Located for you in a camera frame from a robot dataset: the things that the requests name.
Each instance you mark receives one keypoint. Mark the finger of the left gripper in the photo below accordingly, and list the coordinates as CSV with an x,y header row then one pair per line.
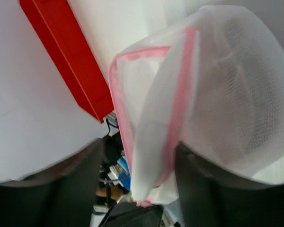
x,y
131,215

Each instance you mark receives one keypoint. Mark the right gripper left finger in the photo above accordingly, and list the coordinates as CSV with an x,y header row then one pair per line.
x,y
60,196

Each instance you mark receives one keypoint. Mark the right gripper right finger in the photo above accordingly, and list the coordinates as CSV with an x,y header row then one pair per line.
x,y
213,197

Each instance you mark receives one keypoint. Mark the spare white mesh laundry bag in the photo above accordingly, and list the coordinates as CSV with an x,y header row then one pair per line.
x,y
214,80

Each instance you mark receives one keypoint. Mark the person in background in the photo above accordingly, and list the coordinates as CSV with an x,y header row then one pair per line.
x,y
114,192

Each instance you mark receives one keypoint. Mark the red plastic bin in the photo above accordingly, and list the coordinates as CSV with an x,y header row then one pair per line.
x,y
62,37

